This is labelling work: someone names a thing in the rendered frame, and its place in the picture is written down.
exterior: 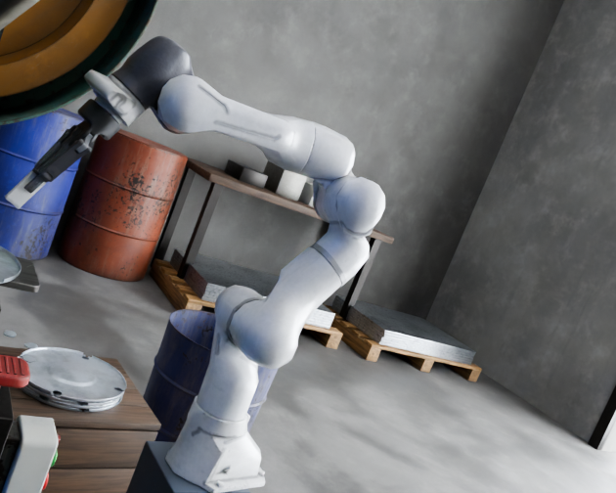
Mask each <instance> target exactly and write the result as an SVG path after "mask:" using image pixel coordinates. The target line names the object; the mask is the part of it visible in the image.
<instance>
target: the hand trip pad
mask: <svg viewBox="0 0 616 493"><path fill-rule="evenodd" d="M29 379H30V371H29V367H28V364H27V362H26V361H24V360H23V359H21V358H18V357H13V356H6V355H0V386H8V387H17V388H20V387H25V386H26V385H28V382H29Z"/></svg>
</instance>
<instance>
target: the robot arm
mask: <svg viewBox="0 0 616 493"><path fill-rule="evenodd" d="M84 79H85V80H86V81H87V83H88V84H89V85H90V87H91V88H92V89H94V90H93V92H94V94H95V95H96V96H97V97H96V98H95V101H94V100H93V99H89V100H88V101H87V102H86V103H85V104H84V105H83V106H82V107H81V108H80V109H79V110H78V113H79V115H80V116H81V117H82V118H83V119H84V120H83V121H82V122H81V123H79V124H78V125H77V126H76V125H73V126H72V127H71V128H70V129H67V130H66V132H65V133H64V134H63V135H62V137H61V138H60V139H59V140H58V141H57V142H56V143H55V144H54V145H53V146H52V147H51V148H50V149H49V150H48V152H47V153H46V154H45V155H44V156H43V157H42V158H41V159H40V160H38V161H37V162H36V163H35V164H34V166H35V167H33V169H32V170H31V171H30V172H29V173H28V174H27V175H26V176H25V177H24V178H23V179H22V180H21V182H20V183H19V184H18V185H16V186H15V187H14V188H13V189H12V190H11V191H10V192H9V193H8V194H7V195H6V196H5V199H6V200H7V201H8V202H10V203H11V204H12V205H14V206H15V207H16V208H20V207H22V206H23V205H24V204H25V203H26V202H27V201H28V200H29V199H30V198H31V197H32V196H33V195H34V194H35V193H36V192H37V191H38V190H39V189H41V188H42V187H43V186H44V185H45V184H46V183H47V182H53V181H54V180H55V179H56V178H57V177H58V176H60V175H61V174H62V173H63V172H64V171H66V170H67V169H68V168H69V167H70V166H72V165H73V164H74V163H75V162H76V161H78V160H79V159H80V158H81V157H83V156H84V155H86V154H87V153H89V152H90V151H91V150H92V149H91V148H90V147H91V146H92V145H93V144H94V141H95V139H96V138H97V137H98V135H99V134H100V135H101V136H102V137H103V138H104V139H105V140H109V139H110V138H111V137H112V136H113V135H114V134H115V133H117V132H118V131H119V130H120V126H119V125H120V124H121V123H122V122H123V123H124V124H125V125H126V126H129V125H130V124H131V123H132V122H133V121H134V120H135V119H136V118H138V117H139V116H140V115H141V114H142V113H143V112H144V111H145V110H147V109H151V110H152V111H153V113H154V115H155V117H156V118H157V120H158V122H159V123H160V124H161V125H162V127H163V128H164V129H165V130H167V131H169V132H172V133H174V134H189V133H193V132H200V131H207V130H209V131H215V132H218V133H221V134H224V135H227V136H229V137H232V138H235V139H238V140H241V141H244V142H247V143H249V144H252V145H255V146H256V147H257V148H258V149H260V150H261V151H262V152H263V154H264V156H265V157H266V159H267V160H268V161H270V162H272V163H274V164H275V165H277V166H278V167H280V168H282V169H284V170H287V171H290V172H294V173H296V174H299V175H303V176H306V177H310V178H313V179H315V180H314V181H313V206H314V209H315V211H316V213H317V214H318V215H319V216H320V217H321V218H322V219H323V220H324V221H325V222H328V223H329V224H330V225H329V228H328V232H327V233H325V234H324V235H323V236H322V237H321V238H320V239H319V240H317V241H316V242H315V243H314V244H313V245H312V246H309V247H307V248H306V249H305V250H304V251H303V252H301V253H300V254H299V255H298V256H297V257H295V258H294V259H293V260H292V261H291V262H290V263H289V264H288V265H287V266H286V267H284V268H283V269H282V270H281V273H280V279H279V280H278V282H277V283H276V285H275V287H274V288H273V290H272V291H271V293H270V294H269V295H268V296H267V297H266V298H264V297H263V296H262V295H261V294H259V293H258V292H256V291H255V290H253V289H250V288H247V287H243V286H237V285H234V286H231V287H229V288H226V289H224V290H223V291H222V292H221V293H220V294H219V295H218V297H217V299H216V301H215V308H214V310H215V320H216V322H215V328H214V335H213V341H212V347H211V354H210V361H209V365H208V368H207V371H206V374H205V376H204V379H203V382H202V385H201V388H200V391H199V393H198V396H196V397H195V399H194V402H193V404H192V406H191V408H190V411H189V413H188V417H187V420H186V422H185V424H184V426H183V428H182V430H181V432H180V434H179V436H178V438H177V440H176V441H175V443H174V444H173V445H172V447H171V448H170V449H169V450H168V452H167V455H166V458H165V460H166V462H167V464H168V465H169V466H170V467H171V469H172V470H173V472H174V473H176V474H178V475H179V476H181V477H183V478H184V479H186V480H188V481H189V482H191V483H193V484H196V485H198V486H200V487H202V488H203V489H205V490H207V491H208V492H210V493H221V492H228V491H235V490H241V489H247V488H254V487H261V486H264V484H265V477H264V473H265V471H263V470H262V469H261V468H260V467H259V465H260V461H261V453H260V449H259V447H258V446H257V444H256V443H255V442H254V440H253V439H252V437H251V436H250V434H249V433H248V432H247V423H248V421H249V418H250V415H249V414H248V413H247V410H248V407H249V405H250V402H251V400H252V397H253V394H254V392H255V389H256V387H257V385H258V382H259V380H258V374H257V368H258V365H259V366H261V367H264V368H268V369H277V368H280V367H281V366H282V365H284V364H286V363H287V362H288V361H290V360H291V359H292V357H293V355H294V352H295V350H296V348H297V346H298V337H299V334H300V332H301V330H302V328H303V326H304V324H305V323H306V321H307V320H308V319H309V317H310V316H311V315H312V314H313V312H314V311H315V310H316V309H317V308H318V307H319V306H320V305H321V304H322V303H323V302H324V301H325V300H326V299H327V298H328V297H329V296H330V295H332V294H333V293H334V292H335V291H336V290H337V289H338V288H341V287H342V286H343V285H344V284H345V283H346V282H347V281H349V280H350V279H351V278H352V277H353V276H354V275H355V274H356V273H357V272H358V271H359V269H360V268H361V267H362V266H363V264H364V263H365V262H366V261H367V259H368V258H369V250H370V247H369V244H368V242H367V240H366V238H365V236H368V235H370V234H371V232H372V230H373V228H374V225H375V224H376V223H377V222H378V220H379V219H380V217H381V215H382V213H383V211H384V209H385V195H384V193H383V191H382V190H381V189H380V187H379V186H378V185H377V184H376V183H375V182H373V181H370V180H368V179H366V178H363V177H358V178H357V177H355V176H354V174H353V173H352V171H351V168H352V167H353V163H354V158H355V149H354V146H353V144H352V143H351V142H350V141H349V140H348V139H347V138H346V137H345V136H343V135H341V134H339V133H337V132H335V131H333V130H331V129H329V128H327V127H325V126H323V125H321V124H318V123H316V122H313V121H309V120H305V119H301V118H297V117H294V116H286V115H279V114H271V113H266V112H262V111H259V110H256V109H254V108H251V107H249V106H246V105H244V104H241V103H238V102H236V101H233V100H231V99H228V98H226V97H223V96H222V95H220V94H219V93H218V92H217V91H216V90H214V89H213V88H212V87H211V86H209V85H208V84H207V83H206V82H205V81H203V80H202V79H200V78H198V77H197V76H194V72H193V68H192V63H191V57H190V56H189V54H188V53H187V52H186V51H185V49H184V48H183V47H182V46H181V45H179V44H178V43H177V42H175V41H174V40H172V39H170V38H168V37H165V36H157V37H155V38H153V39H151V40H150V41H148V42H147V43H146V44H144V45H143V46H142V47H140V48H139V49H138V50H137V51H136V52H134V53H133V54H132V55H131V56H130V57H128V58H127V60H126V61H125V63H124V64H123V66H122V67H121V68H120V69H118V70H117V71H115V72H113V73H112V74H110V75H109V76H105V75H103V74H101V73H99V72H96V71H94V70H92V69H91V70H89V71H88V72H87V73H86V74H85V75H84Z"/></svg>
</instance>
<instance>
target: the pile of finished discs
mask: <svg viewBox="0 0 616 493"><path fill-rule="evenodd" d="M25 355H26V356H31V357H33V358H35V359H36V361H35V362H32V363H28V362H27V364H28V367H29V371H30V379H29V382H28V385H26V386H25V387H20V389H21V390H22V391H23V392H25V393H26V394H27V395H29V396H31V397H32V398H34V399H36V400H38V401H41V402H43V403H45V404H48V405H51V406H54V407H58V408H62V409H66V410H71V411H78V412H82V410H80V409H86V410H84V411H85V412H99V411H105V410H108V409H110V408H113V407H115V406H116V405H117V404H119V402H120V401H121V400H122V397H123V394H124V391H125V389H126V380H125V378H124V376H123V375H122V374H121V373H120V372H119V371H118V370H117V369H116V368H115V367H113V366H112V365H110V364H109V363H107V362H105V361H103V360H101V359H99V358H97V357H95V356H92V357H89V356H88V357H85V356H86V355H83V352H80V351H76V350H71V349H66V348H59V347H37V348H36V349H28V350H26V351H24V352H22V355H20V357H19V356H18V358H21V359H22V357H23V356H25ZM78 408H80V409H78Z"/></svg>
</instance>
